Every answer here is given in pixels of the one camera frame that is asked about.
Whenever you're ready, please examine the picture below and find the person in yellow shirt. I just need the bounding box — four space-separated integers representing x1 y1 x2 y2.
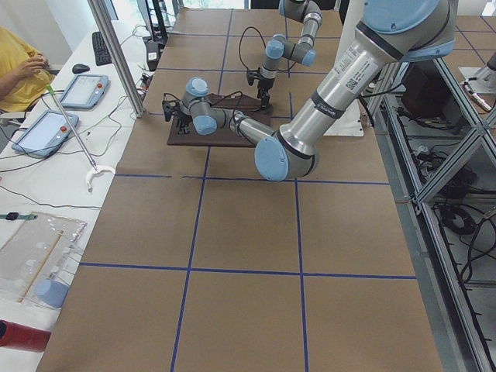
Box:
1 27 54 112

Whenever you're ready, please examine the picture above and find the dark brown t-shirt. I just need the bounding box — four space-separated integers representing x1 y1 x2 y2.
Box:
167 91 273 148

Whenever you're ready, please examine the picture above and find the black computer mouse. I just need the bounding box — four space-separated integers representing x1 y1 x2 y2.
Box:
72 64 91 74

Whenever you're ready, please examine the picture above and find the green smart watch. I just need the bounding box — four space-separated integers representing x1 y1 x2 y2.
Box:
0 212 38 221

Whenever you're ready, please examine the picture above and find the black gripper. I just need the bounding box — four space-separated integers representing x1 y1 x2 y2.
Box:
162 99 191 135
246 68 275 109

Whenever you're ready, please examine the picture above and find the aluminium frame rack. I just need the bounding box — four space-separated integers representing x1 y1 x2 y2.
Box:
370 50 495 371

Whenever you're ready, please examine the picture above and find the lower blue teach pendant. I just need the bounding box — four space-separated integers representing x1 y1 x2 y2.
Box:
11 110 72 158

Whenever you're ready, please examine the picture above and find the upper blue teach pendant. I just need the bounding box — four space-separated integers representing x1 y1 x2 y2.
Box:
60 74 109 110

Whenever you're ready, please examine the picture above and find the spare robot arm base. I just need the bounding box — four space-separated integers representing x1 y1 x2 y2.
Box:
459 53 495 95

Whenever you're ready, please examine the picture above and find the aluminium frame post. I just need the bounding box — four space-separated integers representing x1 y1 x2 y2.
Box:
88 0 145 118

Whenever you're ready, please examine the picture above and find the black keyboard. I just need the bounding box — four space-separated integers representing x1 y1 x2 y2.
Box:
91 31 112 66

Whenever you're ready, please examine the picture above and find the red cylinder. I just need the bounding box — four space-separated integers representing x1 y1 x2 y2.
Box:
1 320 51 353

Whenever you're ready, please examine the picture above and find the clear plastic bag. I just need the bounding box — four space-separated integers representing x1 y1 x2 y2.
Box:
1 212 87 309

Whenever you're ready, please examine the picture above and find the blue teach pendant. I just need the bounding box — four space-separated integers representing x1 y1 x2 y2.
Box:
60 74 109 110
11 110 72 158

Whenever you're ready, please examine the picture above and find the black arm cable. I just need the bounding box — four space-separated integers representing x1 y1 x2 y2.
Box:
162 91 245 117
238 26 268 74

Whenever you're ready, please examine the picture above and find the reacher grabber stick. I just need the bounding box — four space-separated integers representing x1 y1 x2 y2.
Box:
46 84 115 192

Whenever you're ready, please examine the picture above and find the light blue cap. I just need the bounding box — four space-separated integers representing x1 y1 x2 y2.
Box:
35 279 70 308

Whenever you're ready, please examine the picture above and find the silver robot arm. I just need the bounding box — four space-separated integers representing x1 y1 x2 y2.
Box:
162 1 458 181
246 1 322 109

